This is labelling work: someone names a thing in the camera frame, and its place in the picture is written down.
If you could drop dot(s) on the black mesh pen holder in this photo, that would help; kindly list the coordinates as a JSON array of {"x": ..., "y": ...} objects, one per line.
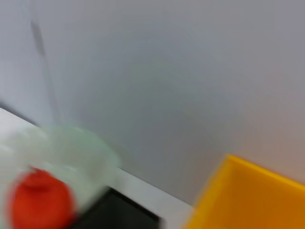
[{"x": 114, "y": 214}]

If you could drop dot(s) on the yellow plastic bin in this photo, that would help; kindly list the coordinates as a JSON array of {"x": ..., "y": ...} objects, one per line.
[{"x": 250, "y": 198}]

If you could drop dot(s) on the pale green glass fruit plate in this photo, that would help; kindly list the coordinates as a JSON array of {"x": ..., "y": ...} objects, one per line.
[{"x": 71, "y": 148}]

